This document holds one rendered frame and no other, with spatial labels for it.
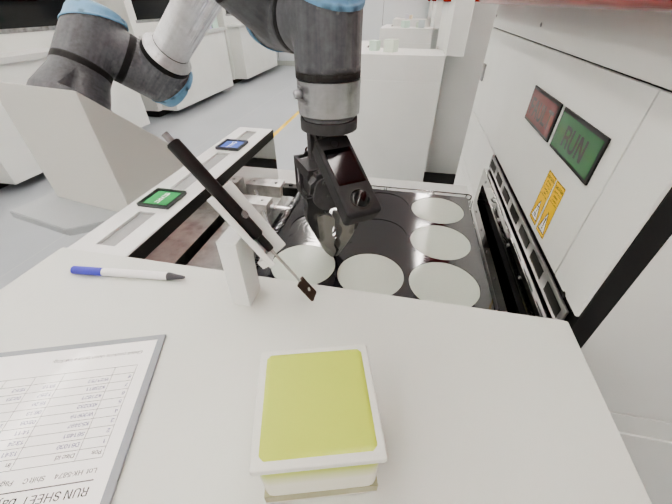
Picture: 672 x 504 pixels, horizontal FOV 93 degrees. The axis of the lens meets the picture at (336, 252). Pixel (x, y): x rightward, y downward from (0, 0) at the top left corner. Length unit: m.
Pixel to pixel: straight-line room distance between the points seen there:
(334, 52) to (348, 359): 0.30
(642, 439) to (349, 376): 0.47
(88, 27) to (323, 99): 0.68
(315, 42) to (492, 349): 0.35
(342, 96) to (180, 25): 0.59
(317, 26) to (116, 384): 0.38
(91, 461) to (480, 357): 0.32
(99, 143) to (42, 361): 0.53
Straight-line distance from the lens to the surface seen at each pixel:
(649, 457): 0.68
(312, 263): 0.50
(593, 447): 0.34
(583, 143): 0.45
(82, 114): 0.84
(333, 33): 0.38
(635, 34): 0.44
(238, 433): 0.29
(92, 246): 0.55
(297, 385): 0.22
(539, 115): 0.58
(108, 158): 0.86
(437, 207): 0.68
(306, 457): 0.21
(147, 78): 0.99
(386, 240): 0.56
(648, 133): 0.37
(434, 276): 0.50
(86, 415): 0.35
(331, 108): 0.39
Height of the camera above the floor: 1.23
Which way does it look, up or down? 38 degrees down
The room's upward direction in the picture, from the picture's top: straight up
